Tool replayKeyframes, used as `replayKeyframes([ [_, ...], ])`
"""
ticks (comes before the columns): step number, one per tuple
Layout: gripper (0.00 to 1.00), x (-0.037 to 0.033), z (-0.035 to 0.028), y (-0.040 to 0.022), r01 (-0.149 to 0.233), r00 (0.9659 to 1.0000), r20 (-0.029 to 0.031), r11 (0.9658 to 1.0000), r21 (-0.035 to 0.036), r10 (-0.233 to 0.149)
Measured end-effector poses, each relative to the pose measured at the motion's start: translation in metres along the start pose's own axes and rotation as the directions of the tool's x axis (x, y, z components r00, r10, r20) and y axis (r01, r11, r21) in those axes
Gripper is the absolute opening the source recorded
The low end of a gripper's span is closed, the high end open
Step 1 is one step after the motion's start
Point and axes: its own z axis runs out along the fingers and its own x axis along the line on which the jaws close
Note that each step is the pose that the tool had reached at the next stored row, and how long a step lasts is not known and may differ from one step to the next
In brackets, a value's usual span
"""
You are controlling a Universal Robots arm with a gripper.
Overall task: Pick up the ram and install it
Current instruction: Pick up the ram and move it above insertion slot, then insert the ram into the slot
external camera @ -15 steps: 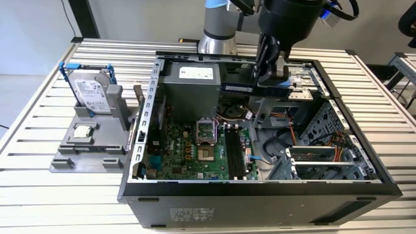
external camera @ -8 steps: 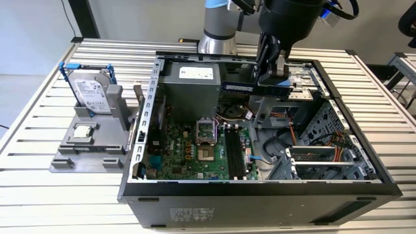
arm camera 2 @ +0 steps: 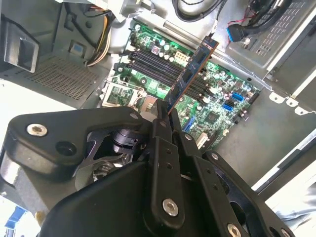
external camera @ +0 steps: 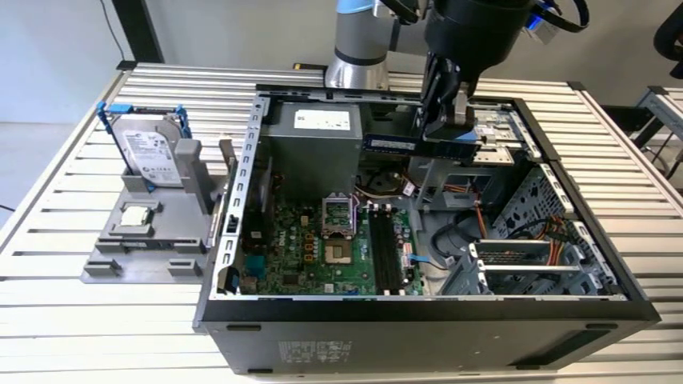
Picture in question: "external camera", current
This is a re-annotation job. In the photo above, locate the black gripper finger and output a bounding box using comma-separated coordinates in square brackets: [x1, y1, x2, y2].
[418, 51, 476, 142]
[452, 81, 476, 129]

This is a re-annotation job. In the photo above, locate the RAM stick with black chips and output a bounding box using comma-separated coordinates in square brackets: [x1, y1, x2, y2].
[361, 134, 474, 162]

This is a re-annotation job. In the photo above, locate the black RAM slot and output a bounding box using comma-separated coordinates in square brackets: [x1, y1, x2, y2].
[373, 206, 394, 294]
[386, 206, 406, 294]
[366, 206, 388, 294]
[380, 206, 401, 294]

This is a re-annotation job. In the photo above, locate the grey metal drive cage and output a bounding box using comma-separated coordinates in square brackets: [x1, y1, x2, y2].
[408, 102, 532, 211]

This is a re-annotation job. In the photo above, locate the black round cooler fan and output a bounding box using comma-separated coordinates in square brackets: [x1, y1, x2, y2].
[354, 170, 406, 199]

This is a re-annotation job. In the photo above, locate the grey power supply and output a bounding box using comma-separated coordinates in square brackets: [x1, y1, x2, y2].
[260, 102, 365, 201]

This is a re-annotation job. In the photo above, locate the metal disk bay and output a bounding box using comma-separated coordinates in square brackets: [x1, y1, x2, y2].
[440, 238, 607, 297]

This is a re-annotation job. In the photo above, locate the metal socket cover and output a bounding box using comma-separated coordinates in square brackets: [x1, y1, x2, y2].
[321, 193, 357, 239]

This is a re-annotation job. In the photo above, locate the black office chair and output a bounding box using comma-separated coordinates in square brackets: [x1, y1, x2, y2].
[653, 15, 683, 81]

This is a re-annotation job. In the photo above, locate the metal slat side table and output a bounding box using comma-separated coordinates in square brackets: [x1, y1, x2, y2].
[628, 84, 683, 179]

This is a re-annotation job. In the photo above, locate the graphics card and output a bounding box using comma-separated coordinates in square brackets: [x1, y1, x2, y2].
[210, 135, 240, 251]

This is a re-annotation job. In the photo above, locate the CPU socket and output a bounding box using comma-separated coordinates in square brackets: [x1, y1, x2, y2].
[321, 235, 357, 268]

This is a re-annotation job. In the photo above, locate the green motherboard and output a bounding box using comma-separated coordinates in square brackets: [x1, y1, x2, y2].
[238, 195, 428, 297]

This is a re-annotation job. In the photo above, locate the silver hard disk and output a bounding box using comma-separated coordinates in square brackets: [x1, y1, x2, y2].
[112, 114, 182, 189]

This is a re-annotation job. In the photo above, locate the grey parts rack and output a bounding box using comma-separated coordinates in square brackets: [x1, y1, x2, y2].
[78, 138, 228, 286]

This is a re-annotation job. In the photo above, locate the blue card retention latch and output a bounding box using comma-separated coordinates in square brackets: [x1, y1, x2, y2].
[221, 266, 242, 295]

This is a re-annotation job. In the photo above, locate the black PC case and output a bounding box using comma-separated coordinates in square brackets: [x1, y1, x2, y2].
[190, 82, 663, 377]

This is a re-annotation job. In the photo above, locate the blue disk carrier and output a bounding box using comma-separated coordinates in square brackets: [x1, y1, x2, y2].
[94, 102, 185, 193]

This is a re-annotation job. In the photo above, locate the CPU with silver top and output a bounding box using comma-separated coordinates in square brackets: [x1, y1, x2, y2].
[117, 206, 156, 229]

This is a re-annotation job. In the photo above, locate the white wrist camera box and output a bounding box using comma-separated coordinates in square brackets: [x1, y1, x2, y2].
[525, 7, 557, 43]

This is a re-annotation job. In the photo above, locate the thick black cable loop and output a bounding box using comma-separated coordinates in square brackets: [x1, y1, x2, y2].
[429, 222, 474, 263]

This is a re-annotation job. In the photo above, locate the orange yellow wire bundle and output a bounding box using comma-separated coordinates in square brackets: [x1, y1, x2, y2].
[541, 215, 575, 270]

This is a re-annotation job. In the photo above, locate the black vertical post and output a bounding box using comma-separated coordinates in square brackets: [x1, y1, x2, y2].
[112, 0, 165, 65]

